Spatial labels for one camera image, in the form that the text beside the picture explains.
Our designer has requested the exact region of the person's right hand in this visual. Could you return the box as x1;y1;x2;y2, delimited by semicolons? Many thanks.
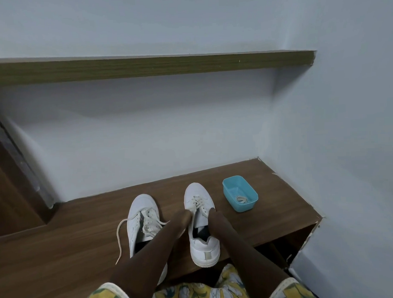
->
207;207;236;241

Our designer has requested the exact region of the person's left forearm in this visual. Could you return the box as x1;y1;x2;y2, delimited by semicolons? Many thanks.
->
107;231;187;298

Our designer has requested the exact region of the person's right forearm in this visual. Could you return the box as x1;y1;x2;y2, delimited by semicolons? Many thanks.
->
222;232;291;298

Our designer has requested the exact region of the white sneaker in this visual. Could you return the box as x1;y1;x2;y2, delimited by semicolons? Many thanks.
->
183;181;222;268
126;193;170;288

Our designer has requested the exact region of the wooden wall shelf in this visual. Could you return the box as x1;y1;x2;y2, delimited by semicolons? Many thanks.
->
0;47;318;88

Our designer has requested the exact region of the blue plastic basket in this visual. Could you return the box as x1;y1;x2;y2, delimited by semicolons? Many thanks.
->
222;174;260;214

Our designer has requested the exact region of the person's left hand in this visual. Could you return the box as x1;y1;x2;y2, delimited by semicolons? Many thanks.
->
168;209;195;241

